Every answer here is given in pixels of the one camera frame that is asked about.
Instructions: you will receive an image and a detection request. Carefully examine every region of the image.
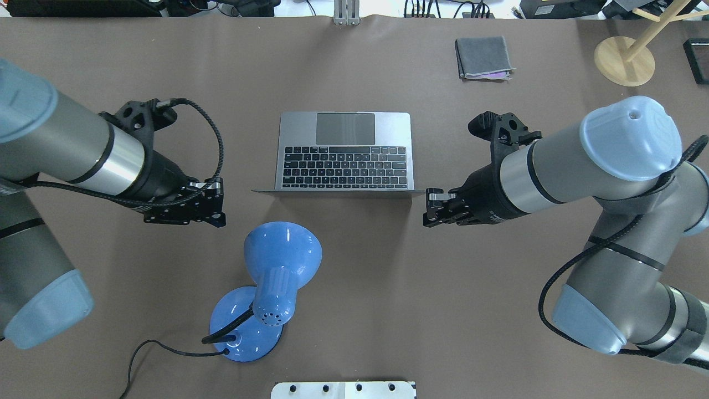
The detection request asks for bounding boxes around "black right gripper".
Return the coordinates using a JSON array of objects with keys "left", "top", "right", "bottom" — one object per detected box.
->
[{"left": 423, "top": 164, "right": 527, "bottom": 228}]

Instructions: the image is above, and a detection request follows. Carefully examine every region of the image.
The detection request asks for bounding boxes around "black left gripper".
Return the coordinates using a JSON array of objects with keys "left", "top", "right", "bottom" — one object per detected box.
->
[{"left": 129, "top": 151, "right": 227, "bottom": 228}]

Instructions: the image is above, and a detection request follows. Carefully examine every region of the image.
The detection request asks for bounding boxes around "grey laptop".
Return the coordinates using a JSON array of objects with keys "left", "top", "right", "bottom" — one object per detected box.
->
[{"left": 273, "top": 111, "right": 419, "bottom": 195}]

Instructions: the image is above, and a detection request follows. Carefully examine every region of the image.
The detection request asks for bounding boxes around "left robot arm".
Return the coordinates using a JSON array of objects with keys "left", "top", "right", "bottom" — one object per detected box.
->
[{"left": 1, "top": 59, "right": 226, "bottom": 350}]

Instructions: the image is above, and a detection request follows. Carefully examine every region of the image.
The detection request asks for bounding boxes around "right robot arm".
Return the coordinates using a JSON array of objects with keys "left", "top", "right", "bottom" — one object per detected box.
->
[{"left": 423, "top": 96, "right": 707, "bottom": 372}]

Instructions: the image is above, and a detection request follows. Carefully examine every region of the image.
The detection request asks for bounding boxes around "blue desk lamp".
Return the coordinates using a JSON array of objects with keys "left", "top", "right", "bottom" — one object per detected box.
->
[{"left": 202, "top": 221, "right": 322, "bottom": 362}]

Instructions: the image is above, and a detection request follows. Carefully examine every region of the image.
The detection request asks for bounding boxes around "folded grey cloth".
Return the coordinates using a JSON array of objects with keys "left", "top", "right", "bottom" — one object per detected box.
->
[{"left": 454, "top": 35, "right": 514, "bottom": 81}]

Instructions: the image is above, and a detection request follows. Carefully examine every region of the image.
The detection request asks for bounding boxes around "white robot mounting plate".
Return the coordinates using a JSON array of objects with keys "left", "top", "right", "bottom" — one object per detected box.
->
[{"left": 270, "top": 381, "right": 418, "bottom": 398}]

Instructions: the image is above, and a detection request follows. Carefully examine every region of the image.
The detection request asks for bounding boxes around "wooden cup stand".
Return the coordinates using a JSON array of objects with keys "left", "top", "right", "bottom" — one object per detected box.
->
[{"left": 593, "top": 1, "right": 708, "bottom": 88}]

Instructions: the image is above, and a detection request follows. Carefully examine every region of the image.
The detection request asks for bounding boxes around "black tray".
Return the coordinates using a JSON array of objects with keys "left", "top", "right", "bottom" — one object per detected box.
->
[{"left": 683, "top": 38, "right": 708, "bottom": 84}]

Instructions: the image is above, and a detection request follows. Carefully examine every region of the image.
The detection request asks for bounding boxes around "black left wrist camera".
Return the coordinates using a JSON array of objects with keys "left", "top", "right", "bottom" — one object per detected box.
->
[{"left": 99, "top": 99, "right": 177, "bottom": 149}]

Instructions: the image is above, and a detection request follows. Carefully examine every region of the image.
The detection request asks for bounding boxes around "black lamp power cable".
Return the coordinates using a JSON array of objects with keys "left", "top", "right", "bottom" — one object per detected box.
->
[{"left": 119, "top": 339, "right": 230, "bottom": 399}]

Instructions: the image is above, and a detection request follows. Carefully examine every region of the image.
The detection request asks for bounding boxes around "aluminium frame post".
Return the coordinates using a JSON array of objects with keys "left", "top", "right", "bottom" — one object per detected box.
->
[{"left": 333, "top": 0, "right": 361, "bottom": 26}]

